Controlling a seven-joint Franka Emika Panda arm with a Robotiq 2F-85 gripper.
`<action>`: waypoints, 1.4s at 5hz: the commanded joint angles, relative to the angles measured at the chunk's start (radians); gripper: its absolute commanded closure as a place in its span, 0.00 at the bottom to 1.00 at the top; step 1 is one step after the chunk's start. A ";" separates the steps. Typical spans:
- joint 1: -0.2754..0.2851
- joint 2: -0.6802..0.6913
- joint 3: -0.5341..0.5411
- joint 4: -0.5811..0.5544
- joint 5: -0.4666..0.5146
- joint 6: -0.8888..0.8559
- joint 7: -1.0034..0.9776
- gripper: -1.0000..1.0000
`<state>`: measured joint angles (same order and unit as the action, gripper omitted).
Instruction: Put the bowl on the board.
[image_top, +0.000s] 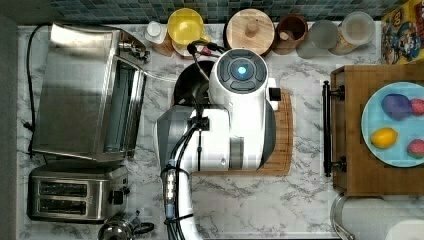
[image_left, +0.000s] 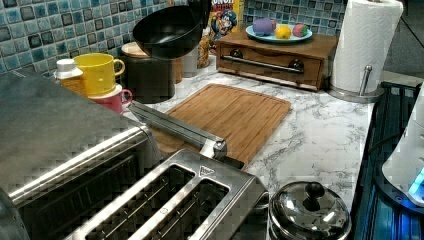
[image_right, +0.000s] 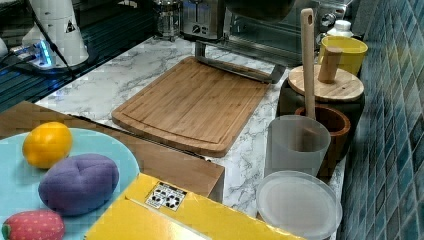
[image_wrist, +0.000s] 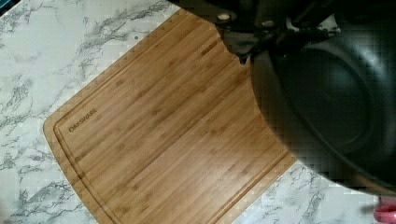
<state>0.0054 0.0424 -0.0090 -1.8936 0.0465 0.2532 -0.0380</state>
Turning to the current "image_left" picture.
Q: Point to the stainless steel toaster oven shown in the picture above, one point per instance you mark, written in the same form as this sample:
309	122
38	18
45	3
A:
63	157

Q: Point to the white paper towel roll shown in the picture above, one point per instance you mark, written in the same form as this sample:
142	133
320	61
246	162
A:
365	38

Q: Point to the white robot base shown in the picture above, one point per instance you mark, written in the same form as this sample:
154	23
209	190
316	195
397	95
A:
404	168

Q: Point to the purple plush toy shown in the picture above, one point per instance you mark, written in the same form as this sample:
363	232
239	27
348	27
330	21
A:
264	26

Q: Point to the wooden drawer box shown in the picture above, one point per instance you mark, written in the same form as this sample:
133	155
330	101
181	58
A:
304	64

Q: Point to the black bowl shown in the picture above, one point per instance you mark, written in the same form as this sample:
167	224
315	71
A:
169	33

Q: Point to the light blue plate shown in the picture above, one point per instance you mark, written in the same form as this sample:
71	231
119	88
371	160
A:
272	39

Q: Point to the steel pot with lid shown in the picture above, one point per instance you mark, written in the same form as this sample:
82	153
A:
305	210

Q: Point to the translucent plastic cup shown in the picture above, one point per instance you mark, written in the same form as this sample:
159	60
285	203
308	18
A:
189	63

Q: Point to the pink mug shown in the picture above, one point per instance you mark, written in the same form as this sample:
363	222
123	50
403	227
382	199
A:
116	100

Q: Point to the wooden cutting board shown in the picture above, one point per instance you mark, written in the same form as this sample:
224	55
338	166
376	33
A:
244	119

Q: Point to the black canister with wooden lid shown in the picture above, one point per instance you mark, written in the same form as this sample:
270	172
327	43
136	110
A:
150	80

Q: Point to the red plush strawberry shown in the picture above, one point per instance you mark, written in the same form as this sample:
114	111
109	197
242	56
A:
300	30

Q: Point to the white-capped spice bottle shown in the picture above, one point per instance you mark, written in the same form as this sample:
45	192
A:
70	76

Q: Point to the metal paper towel holder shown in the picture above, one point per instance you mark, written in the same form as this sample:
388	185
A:
361	96

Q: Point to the yellow toy lemon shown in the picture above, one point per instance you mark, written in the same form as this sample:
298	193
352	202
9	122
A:
283	32

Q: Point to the yellow cereal box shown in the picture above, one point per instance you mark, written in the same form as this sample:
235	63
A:
226	16

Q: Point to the yellow mug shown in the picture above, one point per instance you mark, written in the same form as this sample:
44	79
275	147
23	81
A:
99	72

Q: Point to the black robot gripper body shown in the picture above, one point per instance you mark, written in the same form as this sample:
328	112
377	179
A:
200	10

